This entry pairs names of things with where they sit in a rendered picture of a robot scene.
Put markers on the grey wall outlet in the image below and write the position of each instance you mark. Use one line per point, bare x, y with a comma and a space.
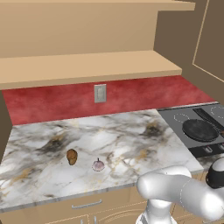
100, 93

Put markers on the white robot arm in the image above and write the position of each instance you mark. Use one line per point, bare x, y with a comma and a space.
175, 189

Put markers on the black frying pan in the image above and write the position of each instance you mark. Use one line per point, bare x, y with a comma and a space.
200, 129

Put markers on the tan drawer front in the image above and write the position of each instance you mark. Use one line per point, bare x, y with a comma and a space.
73, 205

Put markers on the tan base cabinet door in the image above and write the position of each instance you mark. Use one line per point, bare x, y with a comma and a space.
119, 215
68, 220

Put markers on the grey stove cooktop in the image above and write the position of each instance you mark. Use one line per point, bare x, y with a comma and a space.
186, 134

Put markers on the stove burner knob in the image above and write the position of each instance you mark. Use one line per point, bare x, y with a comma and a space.
208, 149
221, 147

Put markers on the brown tall cabinet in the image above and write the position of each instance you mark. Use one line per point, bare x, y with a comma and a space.
201, 38

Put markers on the tan open wall shelf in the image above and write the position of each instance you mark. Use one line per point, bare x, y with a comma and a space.
84, 67

